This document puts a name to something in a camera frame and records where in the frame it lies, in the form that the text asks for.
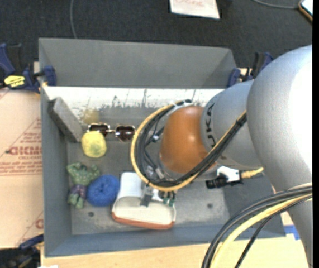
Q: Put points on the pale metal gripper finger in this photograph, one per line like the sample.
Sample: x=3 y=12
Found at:
x=145 y=201

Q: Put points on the white pouch with orange edge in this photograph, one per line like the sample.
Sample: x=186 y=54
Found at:
x=139 y=215

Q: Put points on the dark red sunglasses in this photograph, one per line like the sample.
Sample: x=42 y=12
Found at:
x=124 y=133

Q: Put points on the green toy figure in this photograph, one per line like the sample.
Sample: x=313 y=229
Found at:
x=81 y=174

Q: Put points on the yellow sponge ball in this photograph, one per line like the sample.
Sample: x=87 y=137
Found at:
x=93 y=144

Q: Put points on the grey flat block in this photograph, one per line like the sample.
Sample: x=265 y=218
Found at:
x=65 y=121

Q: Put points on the grey metal bin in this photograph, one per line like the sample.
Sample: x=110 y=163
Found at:
x=137 y=66

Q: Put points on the brown cardboard board red print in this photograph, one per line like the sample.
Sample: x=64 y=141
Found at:
x=14 y=194

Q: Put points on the black cylinder on white bracket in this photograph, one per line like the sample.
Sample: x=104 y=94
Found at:
x=223 y=181

